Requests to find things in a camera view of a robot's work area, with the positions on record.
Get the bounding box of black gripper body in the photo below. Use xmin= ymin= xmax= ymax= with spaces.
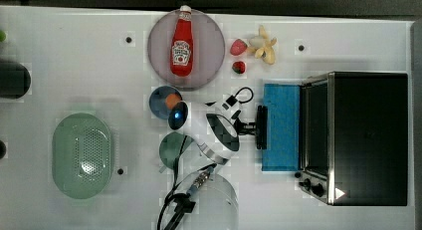
xmin=234 ymin=118 xmax=247 ymax=135

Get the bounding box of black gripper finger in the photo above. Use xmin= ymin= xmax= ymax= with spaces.
xmin=245 ymin=122 xmax=257 ymax=128
xmin=244 ymin=128 xmax=257 ymax=134

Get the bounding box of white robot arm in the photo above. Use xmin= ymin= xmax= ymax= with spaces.
xmin=157 ymin=101 xmax=266 ymax=230

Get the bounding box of black and silver toaster oven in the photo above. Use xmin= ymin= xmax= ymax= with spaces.
xmin=299 ymin=72 xmax=409 ymax=206

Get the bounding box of red toy strawberry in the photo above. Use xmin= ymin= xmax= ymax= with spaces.
xmin=232 ymin=61 xmax=246 ymax=74

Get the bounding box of green mug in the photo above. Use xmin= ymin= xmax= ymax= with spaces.
xmin=159 ymin=132 xmax=193 ymax=173

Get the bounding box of orange toy fruit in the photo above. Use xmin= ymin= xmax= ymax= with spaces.
xmin=165 ymin=94 xmax=181 ymax=110

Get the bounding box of pink toy strawberry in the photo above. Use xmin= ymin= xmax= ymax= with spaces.
xmin=230 ymin=39 xmax=248 ymax=56

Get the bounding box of peeled toy banana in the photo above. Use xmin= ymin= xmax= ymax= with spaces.
xmin=247 ymin=25 xmax=277 ymax=65

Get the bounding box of grey round plate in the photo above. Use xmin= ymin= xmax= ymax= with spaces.
xmin=147 ymin=9 xmax=226 ymax=90

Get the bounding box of blue bowl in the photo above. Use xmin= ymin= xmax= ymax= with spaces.
xmin=149 ymin=86 xmax=182 ymax=119

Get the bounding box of red ketchup bottle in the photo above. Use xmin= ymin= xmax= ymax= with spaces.
xmin=170 ymin=5 xmax=194 ymax=77

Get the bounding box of green perforated colander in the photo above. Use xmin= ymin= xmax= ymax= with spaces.
xmin=52 ymin=113 xmax=113 ymax=199

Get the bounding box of black frying pan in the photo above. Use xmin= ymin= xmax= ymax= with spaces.
xmin=0 ymin=62 xmax=31 ymax=100

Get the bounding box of black cylindrical cup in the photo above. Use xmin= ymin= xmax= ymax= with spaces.
xmin=0 ymin=140 xmax=7 ymax=159

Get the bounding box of green toy vegetable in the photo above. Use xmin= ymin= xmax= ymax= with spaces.
xmin=0 ymin=31 xmax=7 ymax=42

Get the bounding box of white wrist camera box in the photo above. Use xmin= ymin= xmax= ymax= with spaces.
xmin=213 ymin=95 xmax=242 ymax=119

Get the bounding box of black camera cable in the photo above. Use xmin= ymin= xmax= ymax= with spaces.
xmin=232 ymin=87 xmax=255 ymax=105

